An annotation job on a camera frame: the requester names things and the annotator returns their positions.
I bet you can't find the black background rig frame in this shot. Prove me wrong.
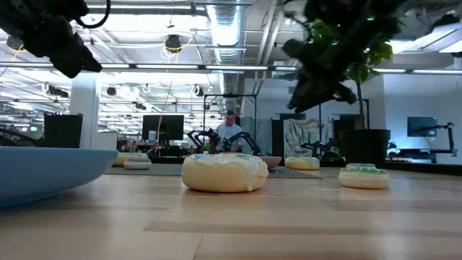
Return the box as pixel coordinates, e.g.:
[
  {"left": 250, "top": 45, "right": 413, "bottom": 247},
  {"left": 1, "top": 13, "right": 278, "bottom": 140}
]
[
  {"left": 318, "top": 97, "right": 370, "bottom": 160},
  {"left": 203, "top": 93, "right": 258, "bottom": 145}
]

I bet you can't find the wall mounted screen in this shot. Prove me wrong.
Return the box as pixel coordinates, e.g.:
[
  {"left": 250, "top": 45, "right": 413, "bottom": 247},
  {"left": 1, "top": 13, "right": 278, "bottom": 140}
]
[{"left": 406, "top": 116, "right": 438, "bottom": 138}]

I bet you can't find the person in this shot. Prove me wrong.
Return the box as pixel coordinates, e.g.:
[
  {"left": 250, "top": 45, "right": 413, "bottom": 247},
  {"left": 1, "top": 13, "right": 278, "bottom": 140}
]
[{"left": 215, "top": 110, "right": 247, "bottom": 153}]

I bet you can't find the dark grey ribbed mat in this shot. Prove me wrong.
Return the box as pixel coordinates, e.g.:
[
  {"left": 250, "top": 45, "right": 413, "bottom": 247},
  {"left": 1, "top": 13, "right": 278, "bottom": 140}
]
[{"left": 104, "top": 162, "right": 322, "bottom": 180}]

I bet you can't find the blue round plate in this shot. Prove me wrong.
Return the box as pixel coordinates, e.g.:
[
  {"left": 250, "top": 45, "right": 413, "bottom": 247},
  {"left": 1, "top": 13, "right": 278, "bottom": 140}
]
[{"left": 0, "top": 146, "right": 119, "bottom": 209}]

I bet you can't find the silver ventilation duct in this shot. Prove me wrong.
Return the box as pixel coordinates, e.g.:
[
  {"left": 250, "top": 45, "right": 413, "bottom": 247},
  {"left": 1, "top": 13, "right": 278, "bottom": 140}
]
[{"left": 206, "top": 0, "right": 247, "bottom": 109}]

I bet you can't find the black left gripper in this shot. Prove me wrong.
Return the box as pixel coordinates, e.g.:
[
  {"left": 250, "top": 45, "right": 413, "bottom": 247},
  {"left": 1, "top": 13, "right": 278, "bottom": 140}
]
[{"left": 19, "top": 16, "right": 104, "bottom": 79}]

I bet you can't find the green potted plant black pot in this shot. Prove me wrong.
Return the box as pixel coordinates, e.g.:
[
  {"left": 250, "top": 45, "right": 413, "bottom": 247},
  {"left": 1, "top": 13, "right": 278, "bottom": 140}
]
[{"left": 310, "top": 0, "right": 407, "bottom": 170}]

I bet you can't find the large white teal-sprinkled donut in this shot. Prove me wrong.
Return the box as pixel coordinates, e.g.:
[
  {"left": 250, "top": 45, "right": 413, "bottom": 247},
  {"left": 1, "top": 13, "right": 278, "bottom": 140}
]
[{"left": 180, "top": 153, "right": 270, "bottom": 194}]

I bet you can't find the black computer monitor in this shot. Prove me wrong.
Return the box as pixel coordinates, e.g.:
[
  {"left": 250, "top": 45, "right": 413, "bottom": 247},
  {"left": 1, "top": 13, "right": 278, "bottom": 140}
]
[{"left": 141, "top": 114, "right": 185, "bottom": 142}]

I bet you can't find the small green donut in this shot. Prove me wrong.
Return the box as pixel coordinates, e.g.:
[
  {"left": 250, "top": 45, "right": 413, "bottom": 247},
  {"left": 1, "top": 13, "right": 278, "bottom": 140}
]
[{"left": 338, "top": 166, "right": 391, "bottom": 190}]

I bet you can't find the colourful painted cloth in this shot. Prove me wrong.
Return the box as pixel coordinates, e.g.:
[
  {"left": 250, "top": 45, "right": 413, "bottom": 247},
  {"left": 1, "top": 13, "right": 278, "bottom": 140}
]
[{"left": 283, "top": 118, "right": 335, "bottom": 161}]

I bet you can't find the black round ceiling fixture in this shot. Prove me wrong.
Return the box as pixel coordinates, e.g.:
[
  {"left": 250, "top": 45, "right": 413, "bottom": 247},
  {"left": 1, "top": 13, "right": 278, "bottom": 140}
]
[{"left": 165, "top": 34, "right": 183, "bottom": 53}]

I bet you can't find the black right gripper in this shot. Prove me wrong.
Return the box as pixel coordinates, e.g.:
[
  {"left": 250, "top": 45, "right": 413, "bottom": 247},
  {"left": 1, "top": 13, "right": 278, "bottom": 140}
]
[{"left": 287, "top": 61, "right": 358, "bottom": 113}]

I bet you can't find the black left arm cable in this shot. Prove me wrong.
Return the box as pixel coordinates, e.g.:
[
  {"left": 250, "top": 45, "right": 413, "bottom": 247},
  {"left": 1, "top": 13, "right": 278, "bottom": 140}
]
[{"left": 74, "top": 0, "right": 111, "bottom": 30}]

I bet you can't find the black aluminium table frame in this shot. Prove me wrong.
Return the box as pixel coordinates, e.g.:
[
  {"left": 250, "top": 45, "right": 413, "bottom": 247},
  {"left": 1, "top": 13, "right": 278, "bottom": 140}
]
[{"left": 115, "top": 155, "right": 462, "bottom": 177}]

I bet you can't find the pink round plate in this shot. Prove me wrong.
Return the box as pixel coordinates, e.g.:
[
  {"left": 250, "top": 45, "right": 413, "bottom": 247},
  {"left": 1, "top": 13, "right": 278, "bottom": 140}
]
[{"left": 219, "top": 151, "right": 283, "bottom": 170}]

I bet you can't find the large mint green donut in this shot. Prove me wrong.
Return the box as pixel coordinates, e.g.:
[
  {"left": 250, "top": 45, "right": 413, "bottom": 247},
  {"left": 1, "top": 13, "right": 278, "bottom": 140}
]
[{"left": 284, "top": 156, "right": 321, "bottom": 171}]

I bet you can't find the small purple donut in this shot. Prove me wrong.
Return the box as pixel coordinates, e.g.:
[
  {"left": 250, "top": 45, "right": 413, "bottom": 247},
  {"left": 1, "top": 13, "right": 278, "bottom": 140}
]
[{"left": 123, "top": 157, "right": 152, "bottom": 170}]

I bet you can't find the black rectangular panel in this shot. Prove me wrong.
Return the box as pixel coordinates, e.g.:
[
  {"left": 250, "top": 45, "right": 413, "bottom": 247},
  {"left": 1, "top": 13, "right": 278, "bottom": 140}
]
[{"left": 43, "top": 113, "right": 84, "bottom": 149}]

